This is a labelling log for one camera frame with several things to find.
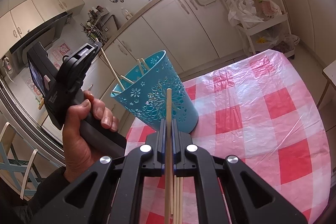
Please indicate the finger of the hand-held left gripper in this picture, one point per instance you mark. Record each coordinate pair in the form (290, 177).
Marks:
(96, 46)

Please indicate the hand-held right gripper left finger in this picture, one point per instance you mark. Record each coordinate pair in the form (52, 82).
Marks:
(163, 140)

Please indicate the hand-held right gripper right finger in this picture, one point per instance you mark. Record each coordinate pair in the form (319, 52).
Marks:
(173, 140)

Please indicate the teal perforated plastic basket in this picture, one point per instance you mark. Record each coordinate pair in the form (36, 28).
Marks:
(147, 98)

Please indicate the pile of wooden chopsticks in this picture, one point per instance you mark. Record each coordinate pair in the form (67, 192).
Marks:
(178, 200)

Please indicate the person's left forearm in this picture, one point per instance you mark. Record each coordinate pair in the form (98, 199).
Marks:
(39, 195)

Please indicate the person's left hand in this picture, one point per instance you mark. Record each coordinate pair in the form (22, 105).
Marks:
(78, 134)

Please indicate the kitchen utensil rack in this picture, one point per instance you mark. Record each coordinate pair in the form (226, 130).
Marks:
(95, 26)

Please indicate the clear plastic bottle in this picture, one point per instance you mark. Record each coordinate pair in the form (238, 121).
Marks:
(126, 14)

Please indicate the black range hood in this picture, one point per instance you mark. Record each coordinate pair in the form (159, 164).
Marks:
(39, 32)

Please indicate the cream base cabinets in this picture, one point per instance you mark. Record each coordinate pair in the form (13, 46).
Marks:
(170, 27)

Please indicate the red white checked tablecloth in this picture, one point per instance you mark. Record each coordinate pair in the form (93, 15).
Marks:
(262, 108)

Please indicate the white storage trolley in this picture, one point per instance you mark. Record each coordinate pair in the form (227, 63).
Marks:
(246, 29)

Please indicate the white plastic bag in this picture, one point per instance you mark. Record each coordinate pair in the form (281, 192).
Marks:
(242, 10)

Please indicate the red printed plastic bag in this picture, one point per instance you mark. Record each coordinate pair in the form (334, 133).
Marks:
(267, 6)

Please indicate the white bench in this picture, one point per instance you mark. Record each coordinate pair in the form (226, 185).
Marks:
(330, 74)

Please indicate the cream wall cabinets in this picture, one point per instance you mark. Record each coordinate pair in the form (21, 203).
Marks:
(39, 8)

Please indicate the white frame chair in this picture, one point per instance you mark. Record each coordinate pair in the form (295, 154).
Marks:
(18, 161)

